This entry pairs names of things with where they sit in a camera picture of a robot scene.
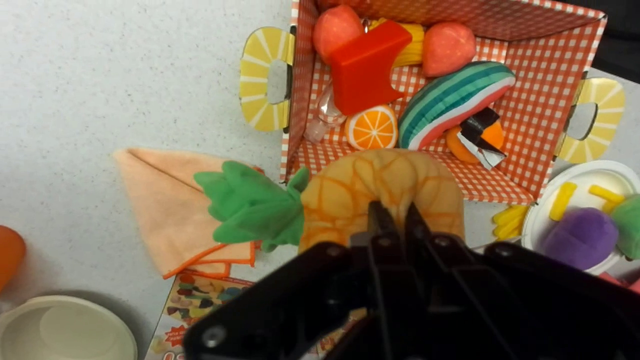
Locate purple plush vegetable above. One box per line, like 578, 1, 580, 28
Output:
538, 206, 622, 272

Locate yellow plush pineapple green leaves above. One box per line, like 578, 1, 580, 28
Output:
193, 145, 468, 256

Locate orange cup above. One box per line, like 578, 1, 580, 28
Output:
0, 224, 31, 294

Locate orange checkered cardboard basket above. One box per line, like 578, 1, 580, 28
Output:
237, 0, 630, 206

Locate red toy block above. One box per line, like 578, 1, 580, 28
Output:
326, 17, 415, 118

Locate peach cloth napkin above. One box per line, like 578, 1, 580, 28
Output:
113, 145, 264, 281

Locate orange round toy food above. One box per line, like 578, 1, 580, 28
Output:
444, 124, 484, 166

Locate orange slice toy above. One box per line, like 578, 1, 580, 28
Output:
343, 104, 401, 151

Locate yellow toy food piece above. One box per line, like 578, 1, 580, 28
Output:
369, 15, 428, 70

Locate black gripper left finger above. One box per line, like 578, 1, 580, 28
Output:
185, 197, 402, 360

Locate striped green watermelon slice toy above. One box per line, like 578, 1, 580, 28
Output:
397, 59, 520, 151

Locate salmon pink toy fruit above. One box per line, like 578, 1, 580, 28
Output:
420, 19, 479, 79
312, 4, 366, 66

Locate black orange white sushi toy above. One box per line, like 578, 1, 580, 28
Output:
459, 106, 510, 169

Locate white bowl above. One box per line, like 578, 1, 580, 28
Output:
0, 294, 141, 360

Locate clear plastic piece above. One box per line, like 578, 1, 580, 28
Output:
305, 81, 350, 145

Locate green plush vegetable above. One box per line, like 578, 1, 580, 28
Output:
609, 192, 640, 261

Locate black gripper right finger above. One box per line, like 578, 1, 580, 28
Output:
398, 202, 640, 360

